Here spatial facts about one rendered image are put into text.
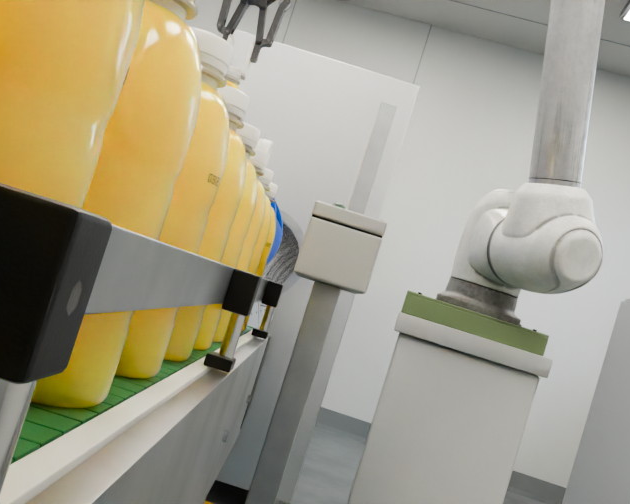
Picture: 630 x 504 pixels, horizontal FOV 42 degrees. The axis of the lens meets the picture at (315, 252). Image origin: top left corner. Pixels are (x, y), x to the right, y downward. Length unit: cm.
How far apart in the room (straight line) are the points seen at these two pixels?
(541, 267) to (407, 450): 46
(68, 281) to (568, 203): 149
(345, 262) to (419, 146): 571
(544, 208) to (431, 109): 528
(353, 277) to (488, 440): 72
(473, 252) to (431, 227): 490
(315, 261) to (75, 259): 93
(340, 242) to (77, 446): 80
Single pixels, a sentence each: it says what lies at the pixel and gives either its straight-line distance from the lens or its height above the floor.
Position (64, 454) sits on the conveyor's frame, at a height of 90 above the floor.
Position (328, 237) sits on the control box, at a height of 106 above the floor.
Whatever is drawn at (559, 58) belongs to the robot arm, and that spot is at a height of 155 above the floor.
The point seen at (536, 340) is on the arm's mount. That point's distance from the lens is 171.
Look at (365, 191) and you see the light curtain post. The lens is 287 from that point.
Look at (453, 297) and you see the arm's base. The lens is 177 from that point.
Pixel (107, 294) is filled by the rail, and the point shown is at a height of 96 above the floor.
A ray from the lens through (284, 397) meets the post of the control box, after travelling 117.
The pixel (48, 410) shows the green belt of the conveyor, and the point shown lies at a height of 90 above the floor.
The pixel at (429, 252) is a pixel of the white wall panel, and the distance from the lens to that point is 665.
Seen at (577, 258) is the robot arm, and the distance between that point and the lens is 158.
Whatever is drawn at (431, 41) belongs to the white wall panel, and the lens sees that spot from 702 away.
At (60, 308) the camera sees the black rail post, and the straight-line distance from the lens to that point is 16.
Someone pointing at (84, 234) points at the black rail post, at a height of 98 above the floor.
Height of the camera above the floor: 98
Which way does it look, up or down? 3 degrees up
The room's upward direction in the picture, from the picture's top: 17 degrees clockwise
